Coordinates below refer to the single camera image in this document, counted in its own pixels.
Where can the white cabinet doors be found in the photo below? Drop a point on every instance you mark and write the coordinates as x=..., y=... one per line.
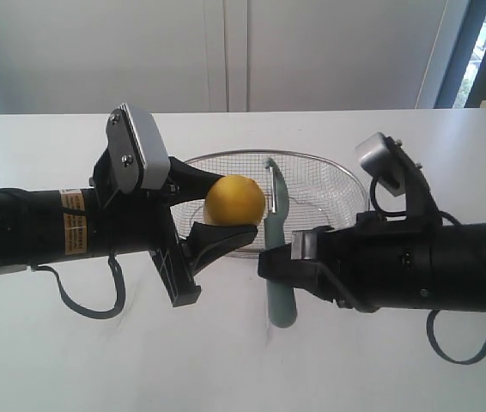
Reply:
x=214, y=56

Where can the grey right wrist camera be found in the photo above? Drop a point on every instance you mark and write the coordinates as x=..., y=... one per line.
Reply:
x=378, y=157

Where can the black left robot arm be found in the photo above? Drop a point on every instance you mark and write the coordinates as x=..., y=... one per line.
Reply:
x=40, y=228

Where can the oval wire mesh basket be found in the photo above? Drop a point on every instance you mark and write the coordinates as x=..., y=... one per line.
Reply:
x=321, y=192

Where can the yellow lemon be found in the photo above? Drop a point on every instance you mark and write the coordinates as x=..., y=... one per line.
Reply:
x=234, y=200

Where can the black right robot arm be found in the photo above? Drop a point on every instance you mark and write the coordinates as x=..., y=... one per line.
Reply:
x=459, y=258

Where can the teal handled peeler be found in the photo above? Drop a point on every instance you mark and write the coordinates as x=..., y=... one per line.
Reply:
x=281, y=304

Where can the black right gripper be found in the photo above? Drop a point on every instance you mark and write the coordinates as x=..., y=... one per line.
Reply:
x=385, y=260

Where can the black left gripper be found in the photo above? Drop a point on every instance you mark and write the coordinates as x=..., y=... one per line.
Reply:
x=142, y=221

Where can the window with dark frame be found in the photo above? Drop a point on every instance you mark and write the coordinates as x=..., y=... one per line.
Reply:
x=464, y=81

